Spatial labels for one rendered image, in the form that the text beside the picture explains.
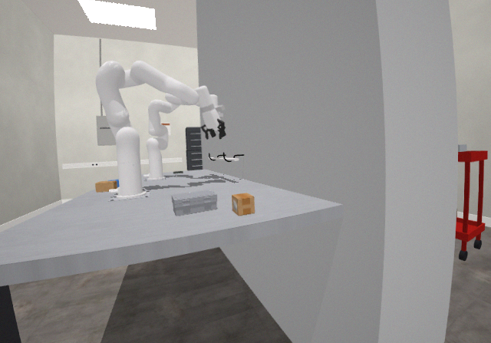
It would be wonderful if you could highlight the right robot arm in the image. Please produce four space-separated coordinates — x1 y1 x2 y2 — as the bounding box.
96 61 225 199

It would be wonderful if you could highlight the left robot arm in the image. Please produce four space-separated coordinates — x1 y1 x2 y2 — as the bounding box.
143 93 185 180

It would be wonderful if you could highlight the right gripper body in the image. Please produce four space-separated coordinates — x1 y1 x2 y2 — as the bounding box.
203 108 220 129

